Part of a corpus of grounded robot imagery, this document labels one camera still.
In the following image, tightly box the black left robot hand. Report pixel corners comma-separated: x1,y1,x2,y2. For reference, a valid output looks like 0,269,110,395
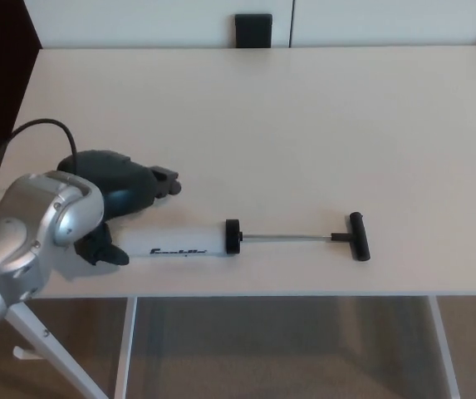
56,148,183,267

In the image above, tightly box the white Franklin hand air pump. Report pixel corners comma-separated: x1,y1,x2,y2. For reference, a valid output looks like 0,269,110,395
119,211,372,264

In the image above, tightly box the white cabinet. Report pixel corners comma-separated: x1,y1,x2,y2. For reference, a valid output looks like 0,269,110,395
23,0,476,50

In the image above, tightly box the black chair back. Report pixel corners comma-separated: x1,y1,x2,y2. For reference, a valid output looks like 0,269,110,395
234,13,273,49

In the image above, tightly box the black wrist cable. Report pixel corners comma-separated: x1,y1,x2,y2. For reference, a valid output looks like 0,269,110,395
0,119,77,221

